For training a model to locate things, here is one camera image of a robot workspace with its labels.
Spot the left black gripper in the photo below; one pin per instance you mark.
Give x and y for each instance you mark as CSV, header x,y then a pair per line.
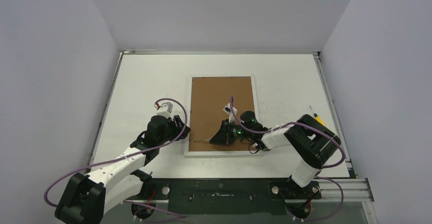
x,y
177,124

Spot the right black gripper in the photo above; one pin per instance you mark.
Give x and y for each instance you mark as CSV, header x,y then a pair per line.
x,y
228,133

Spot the white picture frame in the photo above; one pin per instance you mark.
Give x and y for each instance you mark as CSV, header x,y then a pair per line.
x,y
206,98

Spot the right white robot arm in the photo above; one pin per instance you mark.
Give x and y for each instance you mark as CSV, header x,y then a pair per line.
x,y
313,141

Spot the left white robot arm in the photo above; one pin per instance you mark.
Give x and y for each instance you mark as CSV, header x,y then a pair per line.
x,y
87,198

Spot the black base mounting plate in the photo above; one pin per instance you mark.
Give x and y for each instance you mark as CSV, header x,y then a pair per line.
x,y
229,196

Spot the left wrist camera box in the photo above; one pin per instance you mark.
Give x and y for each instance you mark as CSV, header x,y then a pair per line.
x,y
164,109

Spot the yellow handled screwdriver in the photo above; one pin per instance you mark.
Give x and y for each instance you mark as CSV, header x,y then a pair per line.
x,y
316,116

